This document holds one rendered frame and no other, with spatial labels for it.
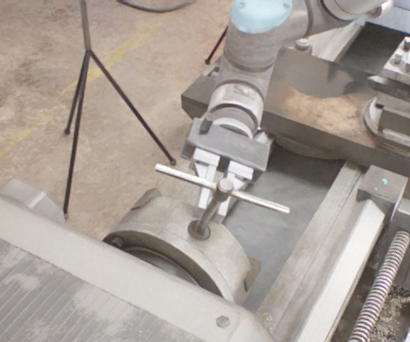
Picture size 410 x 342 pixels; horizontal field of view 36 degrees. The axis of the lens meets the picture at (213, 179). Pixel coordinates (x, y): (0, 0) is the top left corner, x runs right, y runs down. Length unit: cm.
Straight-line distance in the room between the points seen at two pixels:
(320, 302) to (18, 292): 76
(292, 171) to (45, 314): 119
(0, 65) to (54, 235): 288
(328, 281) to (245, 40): 60
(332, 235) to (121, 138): 171
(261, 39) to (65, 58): 269
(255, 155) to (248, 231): 66
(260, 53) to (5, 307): 55
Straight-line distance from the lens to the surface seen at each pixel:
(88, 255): 78
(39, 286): 76
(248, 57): 103
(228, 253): 99
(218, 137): 98
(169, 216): 98
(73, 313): 73
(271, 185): 176
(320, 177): 181
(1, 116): 327
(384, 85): 155
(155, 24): 390
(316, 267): 144
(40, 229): 82
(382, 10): 186
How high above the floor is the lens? 193
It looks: 43 degrees down
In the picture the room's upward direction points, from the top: 3 degrees clockwise
